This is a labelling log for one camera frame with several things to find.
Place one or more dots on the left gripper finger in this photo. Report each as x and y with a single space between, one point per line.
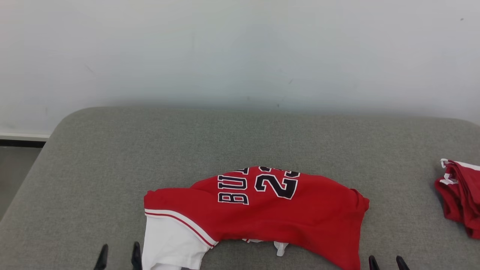
136 258
101 259

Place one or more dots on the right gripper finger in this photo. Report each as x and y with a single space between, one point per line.
402 264
374 264

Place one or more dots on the red shorts with white stripe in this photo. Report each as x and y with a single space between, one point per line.
463 198

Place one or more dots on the red basketball jersey white trim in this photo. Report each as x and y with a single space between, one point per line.
270 217

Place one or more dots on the white and black baseboard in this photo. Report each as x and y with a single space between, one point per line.
18 140

